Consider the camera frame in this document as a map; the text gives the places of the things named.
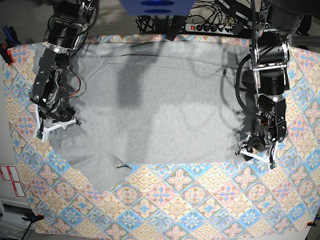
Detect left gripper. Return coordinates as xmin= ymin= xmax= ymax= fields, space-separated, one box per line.
xmin=236 ymin=132 xmax=278 ymax=172

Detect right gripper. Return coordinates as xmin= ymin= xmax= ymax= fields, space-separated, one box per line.
xmin=34 ymin=100 xmax=82 ymax=143

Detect grey T-shirt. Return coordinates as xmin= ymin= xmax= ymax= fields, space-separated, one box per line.
xmin=48 ymin=41 xmax=255 ymax=192

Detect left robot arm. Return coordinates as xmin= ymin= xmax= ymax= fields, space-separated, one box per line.
xmin=235 ymin=0 xmax=305 ymax=171

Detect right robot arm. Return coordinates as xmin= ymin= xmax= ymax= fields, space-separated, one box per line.
xmin=28 ymin=0 xmax=100 ymax=142

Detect patterned tablecloth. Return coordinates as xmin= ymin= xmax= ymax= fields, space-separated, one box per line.
xmin=3 ymin=36 xmax=320 ymax=240

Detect red white labels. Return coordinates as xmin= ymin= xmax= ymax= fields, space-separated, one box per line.
xmin=0 ymin=164 xmax=25 ymax=198

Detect orange clamp lower right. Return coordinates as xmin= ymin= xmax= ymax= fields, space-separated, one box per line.
xmin=306 ymin=222 xmax=317 ymax=227

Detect orange black clamp upper left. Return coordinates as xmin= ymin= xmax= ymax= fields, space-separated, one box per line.
xmin=0 ymin=43 xmax=14 ymax=66

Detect blue black clamp lower left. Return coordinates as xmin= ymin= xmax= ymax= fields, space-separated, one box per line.
xmin=21 ymin=213 xmax=44 ymax=224

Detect blue box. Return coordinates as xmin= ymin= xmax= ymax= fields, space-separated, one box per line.
xmin=119 ymin=0 xmax=195 ymax=16

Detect black power strip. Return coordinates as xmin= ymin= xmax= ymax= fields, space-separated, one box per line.
xmin=184 ymin=23 xmax=239 ymax=36

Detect blue handled tool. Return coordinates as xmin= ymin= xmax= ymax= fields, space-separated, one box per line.
xmin=2 ymin=26 xmax=21 ymax=48

